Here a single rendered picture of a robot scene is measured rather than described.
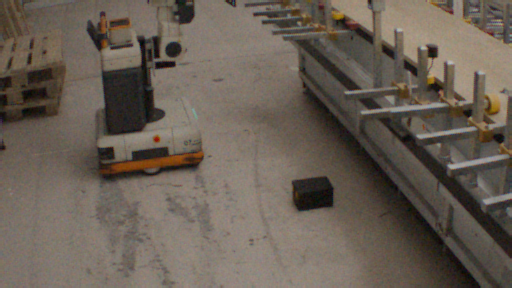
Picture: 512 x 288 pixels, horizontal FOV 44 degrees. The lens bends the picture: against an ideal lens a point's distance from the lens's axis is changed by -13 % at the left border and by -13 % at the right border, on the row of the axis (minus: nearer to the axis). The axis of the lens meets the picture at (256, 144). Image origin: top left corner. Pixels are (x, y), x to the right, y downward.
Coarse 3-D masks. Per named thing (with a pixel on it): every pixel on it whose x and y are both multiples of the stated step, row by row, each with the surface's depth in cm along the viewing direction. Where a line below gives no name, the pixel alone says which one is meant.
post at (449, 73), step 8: (448, 64) 255; (448, 72) 257; (448, 80) 258; (448, 88) 259; (448, 96) 261; (448, 120) 265; (448, 128) 267; (440, 144) 272; (448, 144) 270; (440, 152) 273; (448, 152) 271
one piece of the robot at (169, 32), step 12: (156, 0) 409; (168, 0) 411; (156, 12) 425; (168, 12) 416; (168, 24) 415; (168, 36) 417; (180, 36) 420; (156, 48) 441; (168, 48) 420; (180, 48) 422; (168, 60) 424; (180, 60) 426
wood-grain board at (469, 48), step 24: (336, 0) 456; (360, 0) 457; (408, 0) 461; (360, 24) 396; (384, 24) 396; (408, 24) 397; (432, 24) 399; (456, 24) 401; (408, 48) 350; (456, 48) 352; (480, 48) 353; (504, 48) 354; (432, 72) 314; (456, 72) 314; (504, 72) 315; (456, 96) 289; (504, 96) 284; (504, 120) 258
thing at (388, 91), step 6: (360, 90) 305; (366, 90) 305; (372, 90) 305; (378, 90) 305; (384, 90) 306; (390, 90) 306; (396, 90) 307; (414, 90) 309; (348, 96) 303; (354, 96) 303; (360, 96) 304; (366, 96) 305; (372, 96) 305; (384, 96) 307
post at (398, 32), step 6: (396, 30) 301; (402, 30) 300; (396, 36) 301; (402, 36) 301; (396, 42) 303; (402, 42) 303; (396, 48) 304; (402, 48) 304; (396, 54) 305; (402, 54) 305; (396, 60) 306; (402, 60) 306; (396, 66) 308; (402, 66) 307; (396, 72) 309; (402, 72) 308; (396, 78) 310; (402, 78) 310; (396, 96) 313; (396, 102) 314; (402, 102) 314
